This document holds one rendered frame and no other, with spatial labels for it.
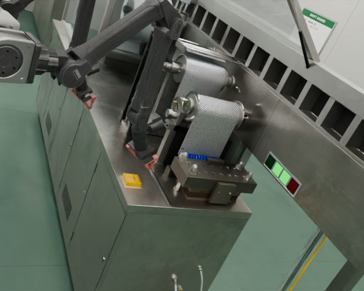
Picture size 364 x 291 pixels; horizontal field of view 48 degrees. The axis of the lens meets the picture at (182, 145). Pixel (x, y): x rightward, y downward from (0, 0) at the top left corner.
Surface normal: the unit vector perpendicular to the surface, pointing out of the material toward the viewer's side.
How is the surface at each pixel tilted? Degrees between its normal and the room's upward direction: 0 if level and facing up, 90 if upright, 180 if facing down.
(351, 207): 90
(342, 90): 90
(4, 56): 90
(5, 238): 0
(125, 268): 90
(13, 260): 0
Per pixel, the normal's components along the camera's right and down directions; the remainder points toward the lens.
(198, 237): 0.36, 0.54
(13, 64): 0.62, 0.55
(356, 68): -0.86, -0.13
